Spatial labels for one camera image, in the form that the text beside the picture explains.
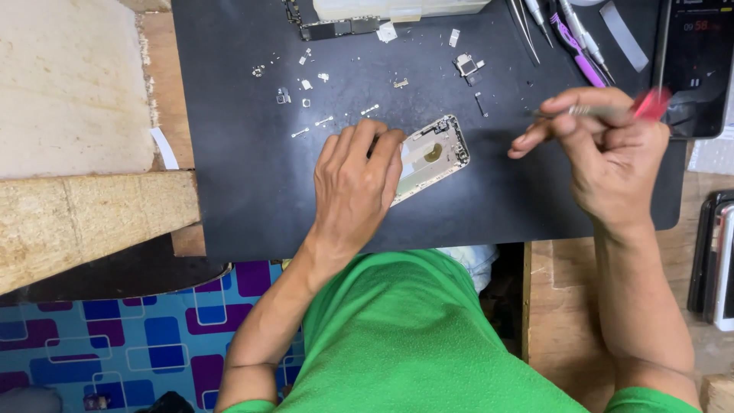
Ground person's left hand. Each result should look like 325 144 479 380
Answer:
309 119 406 257

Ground person's right hand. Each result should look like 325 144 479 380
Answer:
507 87 672 228

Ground gold phone housing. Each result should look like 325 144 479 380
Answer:
390 114 471 208

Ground red handled precision screwdriver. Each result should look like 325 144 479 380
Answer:
532 86 673 124

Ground scattered tiny metal parts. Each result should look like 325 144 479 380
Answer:
251 47 362 109

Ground phone logic board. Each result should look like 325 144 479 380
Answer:
283 0 383 41

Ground black work mat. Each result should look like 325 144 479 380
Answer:
171 0 688 263

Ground pale cloth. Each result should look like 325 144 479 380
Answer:
438 244 500 294

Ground white paper strip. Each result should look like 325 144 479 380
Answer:
149 127 180 171

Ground silver tweezers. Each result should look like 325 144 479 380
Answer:
507 0 541 67

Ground green shirt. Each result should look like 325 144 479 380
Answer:
221 248 704 413

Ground short silver screwdriver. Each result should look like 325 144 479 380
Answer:
524 0 555 49

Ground purple plastic pry tool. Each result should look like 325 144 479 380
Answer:
549 11 608 88

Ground long silver screwdriver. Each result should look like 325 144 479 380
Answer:
559 0 616 85

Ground rough wooden beam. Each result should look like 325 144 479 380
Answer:
0 170 202 297

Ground translucent white plastic strip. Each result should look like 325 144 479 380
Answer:
599 1 650 73

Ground blue purple patterned mat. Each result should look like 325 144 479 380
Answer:
0 260 306 413

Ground black object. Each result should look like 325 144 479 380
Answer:
134 390 196 413

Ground black tablet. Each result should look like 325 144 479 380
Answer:
653 0 734 140

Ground clear bubble wrap bag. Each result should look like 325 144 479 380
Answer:
687 125 734 176

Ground stack of phones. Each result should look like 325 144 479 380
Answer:
686 189 734 333

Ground small wooden block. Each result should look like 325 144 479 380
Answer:
700 373 734 413

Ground phone camera module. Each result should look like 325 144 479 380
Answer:
452 53 486 87

